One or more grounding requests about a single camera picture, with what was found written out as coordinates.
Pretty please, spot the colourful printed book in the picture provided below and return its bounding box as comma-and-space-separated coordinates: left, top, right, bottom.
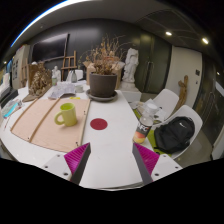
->
0, 98, 23, 118

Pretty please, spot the yellow-green mug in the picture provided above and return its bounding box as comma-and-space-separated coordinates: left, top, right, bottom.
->
53, 102, 78, 128

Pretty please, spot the cardboard box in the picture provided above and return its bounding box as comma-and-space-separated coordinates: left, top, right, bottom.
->
83, 60, 126, 90

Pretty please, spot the dried plant in dark pot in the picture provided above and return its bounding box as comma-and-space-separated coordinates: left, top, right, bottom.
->
81, 34, 129, 99

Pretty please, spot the small white figurine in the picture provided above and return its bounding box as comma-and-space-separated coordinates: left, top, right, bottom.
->
51, 65, 62, 83

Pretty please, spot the clear drink bottle white cap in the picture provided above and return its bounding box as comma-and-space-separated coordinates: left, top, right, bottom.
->
132, 102, 159, 145

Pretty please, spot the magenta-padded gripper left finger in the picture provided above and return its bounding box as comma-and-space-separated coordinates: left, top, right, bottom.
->
41, 142, 92, 186

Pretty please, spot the black backpack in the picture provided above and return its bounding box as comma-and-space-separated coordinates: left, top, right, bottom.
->
153, 115, 196, 155

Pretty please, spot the grey newspaper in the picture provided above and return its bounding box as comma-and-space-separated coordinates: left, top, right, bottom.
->
48, 81, 77, 100

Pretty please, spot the tall white statue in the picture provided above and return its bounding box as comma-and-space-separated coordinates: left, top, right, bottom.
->
119, 47, 143, 104

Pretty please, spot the flat round red coaster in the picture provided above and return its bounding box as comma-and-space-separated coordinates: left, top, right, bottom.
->
89, 117, 109, 131

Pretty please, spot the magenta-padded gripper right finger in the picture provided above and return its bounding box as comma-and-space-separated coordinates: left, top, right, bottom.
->
132, 142, 184, 186

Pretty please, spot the black wall screen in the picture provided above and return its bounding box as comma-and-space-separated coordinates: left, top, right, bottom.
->
30, 32, 70, 63

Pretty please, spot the brown wooden figure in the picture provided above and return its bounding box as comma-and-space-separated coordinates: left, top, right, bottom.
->
175, 74, 190, 111

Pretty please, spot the small white cup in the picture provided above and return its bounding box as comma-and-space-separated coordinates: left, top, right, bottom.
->
74, 83, 84, 94

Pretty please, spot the white plastic chair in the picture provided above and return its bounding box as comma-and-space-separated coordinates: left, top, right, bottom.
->
65, 69, 84, 83
151, 88, 180, 121
166, 104, 204, 160

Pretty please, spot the green spray bottle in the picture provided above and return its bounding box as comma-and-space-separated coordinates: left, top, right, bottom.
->
51, 72, 58, 87

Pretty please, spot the white cabinet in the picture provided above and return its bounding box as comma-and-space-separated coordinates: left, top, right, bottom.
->
11, 44, 31, 90

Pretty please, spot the wooden easel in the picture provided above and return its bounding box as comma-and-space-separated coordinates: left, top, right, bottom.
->
20, 59, 31, 88
60, 50, 78, 82

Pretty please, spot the long ceiling light strip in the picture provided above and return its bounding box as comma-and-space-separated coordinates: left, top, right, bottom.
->
9, 0, 84, 48

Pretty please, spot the brown sculpture on board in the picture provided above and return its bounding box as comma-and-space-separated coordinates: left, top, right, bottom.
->
21, 61, 53, 103

